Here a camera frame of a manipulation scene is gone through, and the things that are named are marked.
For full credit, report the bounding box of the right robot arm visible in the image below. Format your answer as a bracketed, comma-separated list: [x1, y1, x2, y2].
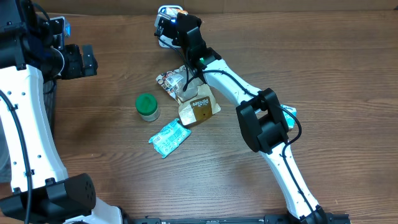
[155, 7, 328, 223]

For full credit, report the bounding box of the teal tissue pack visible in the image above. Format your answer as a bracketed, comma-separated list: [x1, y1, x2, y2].
[281, 105, 297, 129]

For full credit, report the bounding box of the teal snack packet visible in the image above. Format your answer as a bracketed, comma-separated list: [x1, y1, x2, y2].
[149, 118, 191, 159]

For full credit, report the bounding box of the orange snack pack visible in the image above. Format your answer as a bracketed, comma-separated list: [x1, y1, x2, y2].
[165, 7, 188, 17]

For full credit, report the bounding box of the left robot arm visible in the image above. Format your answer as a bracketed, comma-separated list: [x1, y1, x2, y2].
[1, 0, 129, 223]

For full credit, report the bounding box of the beige brown snack pouch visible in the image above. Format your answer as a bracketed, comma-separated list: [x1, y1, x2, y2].
[155, 65, 221, 126]

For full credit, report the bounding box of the green lid jar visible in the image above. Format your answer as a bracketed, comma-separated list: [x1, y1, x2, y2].
[135, 93, 160, 122]

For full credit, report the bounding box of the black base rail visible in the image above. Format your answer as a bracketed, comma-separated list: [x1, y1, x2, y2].
[130, 215, 296, 224]

